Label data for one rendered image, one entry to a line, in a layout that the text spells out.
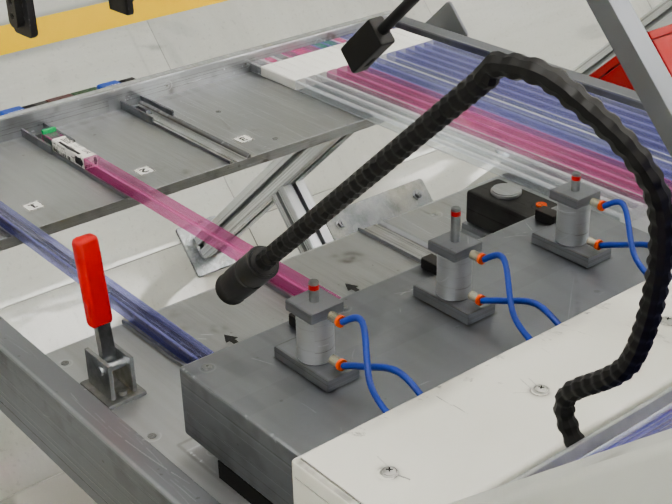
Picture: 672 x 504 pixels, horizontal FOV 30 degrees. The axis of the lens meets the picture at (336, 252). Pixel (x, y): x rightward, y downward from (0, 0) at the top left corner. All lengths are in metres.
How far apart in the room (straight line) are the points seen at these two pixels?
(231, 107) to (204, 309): 0.40
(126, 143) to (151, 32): 1.04
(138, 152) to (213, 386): 0.50
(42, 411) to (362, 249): 0.29
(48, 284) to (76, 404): 1.19
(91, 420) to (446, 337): 0.22
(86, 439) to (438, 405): 0.24
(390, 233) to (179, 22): 1.31
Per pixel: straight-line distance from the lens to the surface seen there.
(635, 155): 0.45
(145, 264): 2.05
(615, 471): 0.40
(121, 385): 0.83
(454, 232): 0.76
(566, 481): 0.42
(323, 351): 0.71
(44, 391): 0.83
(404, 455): 0.63
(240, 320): 0.90
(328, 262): 0.97
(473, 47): 1.41
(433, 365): 0.73
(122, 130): 1.24
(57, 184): 1.14
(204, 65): 1.34
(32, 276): 1.99
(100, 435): 0.77
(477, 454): 0.63
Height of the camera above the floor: 1.81
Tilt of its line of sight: 55 degrees down
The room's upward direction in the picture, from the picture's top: 53 degrees clockwise
